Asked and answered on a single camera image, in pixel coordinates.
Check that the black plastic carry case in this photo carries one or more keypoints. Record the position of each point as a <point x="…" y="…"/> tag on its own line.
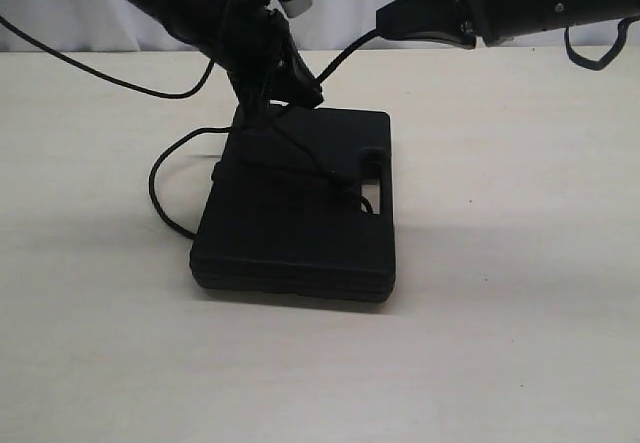
<point x="303" y="208"/>

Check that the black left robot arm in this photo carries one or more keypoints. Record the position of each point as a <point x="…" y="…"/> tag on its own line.
<point x="180" y="18"/>

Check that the white backdrop curtain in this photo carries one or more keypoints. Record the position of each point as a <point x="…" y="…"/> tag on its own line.
<point x="117" y="26"/>

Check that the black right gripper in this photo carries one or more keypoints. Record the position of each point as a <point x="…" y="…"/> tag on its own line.
<point x="460" y="23"/>

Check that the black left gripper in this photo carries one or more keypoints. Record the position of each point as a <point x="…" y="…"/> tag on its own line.
<point x="253" y="43"/>

